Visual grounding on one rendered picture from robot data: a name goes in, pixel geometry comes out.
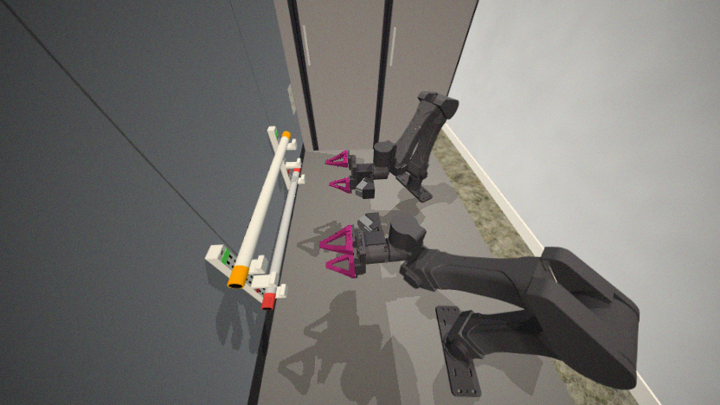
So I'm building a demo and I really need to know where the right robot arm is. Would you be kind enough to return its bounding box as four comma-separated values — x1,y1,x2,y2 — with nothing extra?
355,91,459,203

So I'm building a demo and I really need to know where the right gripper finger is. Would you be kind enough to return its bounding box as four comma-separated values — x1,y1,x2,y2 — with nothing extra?
329,177,350,194
325,151,348,168

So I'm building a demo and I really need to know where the white bar with orange-yellow ends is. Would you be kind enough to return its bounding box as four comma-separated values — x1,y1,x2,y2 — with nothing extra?
228,132,291,288

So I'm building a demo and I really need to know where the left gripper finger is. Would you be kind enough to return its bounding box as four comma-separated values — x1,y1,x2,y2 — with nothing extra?
325,254,356,279
319,225,353,255

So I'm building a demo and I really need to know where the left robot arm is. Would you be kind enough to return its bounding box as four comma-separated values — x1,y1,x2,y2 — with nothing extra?
357,212,640,397

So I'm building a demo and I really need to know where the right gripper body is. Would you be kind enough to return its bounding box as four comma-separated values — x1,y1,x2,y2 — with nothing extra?
348,150,374,193

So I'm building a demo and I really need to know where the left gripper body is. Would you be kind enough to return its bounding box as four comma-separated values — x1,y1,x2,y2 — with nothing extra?
351,225,389,278

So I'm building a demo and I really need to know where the metal bar with red ends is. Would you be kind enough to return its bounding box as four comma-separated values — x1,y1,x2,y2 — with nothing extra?
261,168,300,310

